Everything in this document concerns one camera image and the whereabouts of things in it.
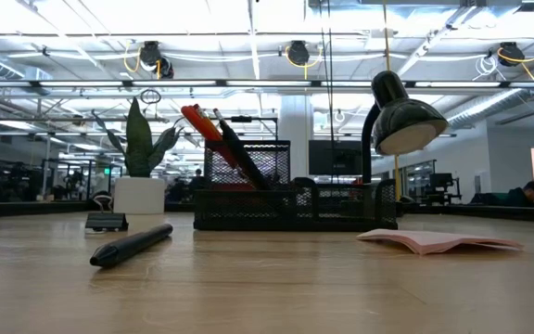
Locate red-handled scissors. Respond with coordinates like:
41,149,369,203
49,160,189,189
180,104,257,192

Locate pink sticky note pad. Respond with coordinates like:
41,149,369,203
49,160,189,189
355,227,526,256

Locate black gooseneck desk lamp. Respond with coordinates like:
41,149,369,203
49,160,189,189
361,70,451,185

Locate black ceiling cord reel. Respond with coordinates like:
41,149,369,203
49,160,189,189
137,40,176,81
497,41,527,69
285,40,312,67

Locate seated person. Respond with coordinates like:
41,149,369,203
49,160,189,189
502,180,534,209

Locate green snake plant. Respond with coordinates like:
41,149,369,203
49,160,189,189
91,96,185,179

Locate white plant pot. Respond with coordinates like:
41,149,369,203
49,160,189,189
112,176,167,216

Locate black monitor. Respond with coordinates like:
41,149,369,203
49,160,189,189
308,139,363,177

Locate black monitor cart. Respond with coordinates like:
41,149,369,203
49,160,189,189
422,172,464,206

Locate distant person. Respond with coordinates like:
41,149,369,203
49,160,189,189
188,168,206,201

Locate black mesh desk organizer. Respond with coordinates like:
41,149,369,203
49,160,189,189
192,139,400,234

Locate black binder clip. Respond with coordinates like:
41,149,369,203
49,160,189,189
83,194,130,234

